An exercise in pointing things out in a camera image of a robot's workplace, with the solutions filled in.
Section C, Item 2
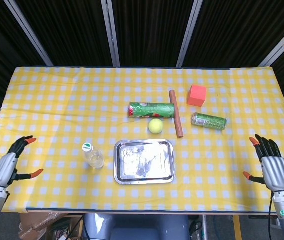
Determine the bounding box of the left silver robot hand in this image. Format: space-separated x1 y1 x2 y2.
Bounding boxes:
0 135 44 188

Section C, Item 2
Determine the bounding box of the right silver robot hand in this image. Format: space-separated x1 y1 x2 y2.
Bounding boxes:
242 134 284 193

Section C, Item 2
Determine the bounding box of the transparent water bottle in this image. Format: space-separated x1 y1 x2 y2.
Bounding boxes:
82 142 106 170

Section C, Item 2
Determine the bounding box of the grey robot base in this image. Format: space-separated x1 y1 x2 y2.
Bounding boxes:
82 213 191 240

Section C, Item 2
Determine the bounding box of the metal tray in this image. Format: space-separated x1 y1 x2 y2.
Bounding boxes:
113 139 177 185

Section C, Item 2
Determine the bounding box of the green drink can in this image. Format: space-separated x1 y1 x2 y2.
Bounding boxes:
190 112 228 131

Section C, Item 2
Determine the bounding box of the yellow checkered tablecloth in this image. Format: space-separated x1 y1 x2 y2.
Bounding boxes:
0 66 284 214

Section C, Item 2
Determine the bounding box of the orange foam cube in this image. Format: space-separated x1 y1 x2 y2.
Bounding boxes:
186 84 208 108

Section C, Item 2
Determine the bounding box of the brown wooden stick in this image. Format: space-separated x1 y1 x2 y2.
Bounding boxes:
169 89 184 139

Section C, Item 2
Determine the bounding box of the yellow tennis ball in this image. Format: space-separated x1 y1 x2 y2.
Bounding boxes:
148 118 164 135

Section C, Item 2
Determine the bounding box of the green chips canister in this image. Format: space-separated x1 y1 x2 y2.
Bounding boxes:
127 102 176 119

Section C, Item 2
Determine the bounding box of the black cable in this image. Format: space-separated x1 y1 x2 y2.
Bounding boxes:
267 194 275 240

